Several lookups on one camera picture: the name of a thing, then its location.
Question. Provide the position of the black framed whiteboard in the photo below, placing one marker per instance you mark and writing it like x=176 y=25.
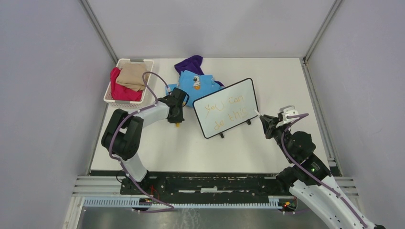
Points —
x=227 y=108

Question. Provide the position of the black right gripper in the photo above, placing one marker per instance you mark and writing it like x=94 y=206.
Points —
x=269 y=124

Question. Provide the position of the purple cloth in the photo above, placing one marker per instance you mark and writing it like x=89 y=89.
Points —
x=193 y=65

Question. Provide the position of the blue patterned cloth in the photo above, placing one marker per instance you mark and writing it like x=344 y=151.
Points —
x=186 y=85

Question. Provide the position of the beige folded cloth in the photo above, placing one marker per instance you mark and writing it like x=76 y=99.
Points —
x=131 y=76

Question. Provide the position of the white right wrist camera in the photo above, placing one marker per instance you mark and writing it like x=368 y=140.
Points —
x=287 y=115

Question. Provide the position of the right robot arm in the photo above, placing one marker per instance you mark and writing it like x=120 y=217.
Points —
x=309 y=179

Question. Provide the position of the white cable duct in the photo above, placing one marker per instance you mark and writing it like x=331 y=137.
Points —
x=114 y=202

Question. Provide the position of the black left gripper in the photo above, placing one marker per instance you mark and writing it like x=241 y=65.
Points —
x=178 y=119

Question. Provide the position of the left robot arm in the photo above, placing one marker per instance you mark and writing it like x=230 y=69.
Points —
x=123 y=133

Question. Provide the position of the red cloth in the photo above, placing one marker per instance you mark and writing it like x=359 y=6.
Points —
x=119 y=92

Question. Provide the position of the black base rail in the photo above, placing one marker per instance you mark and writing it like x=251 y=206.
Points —
x=205 y=188

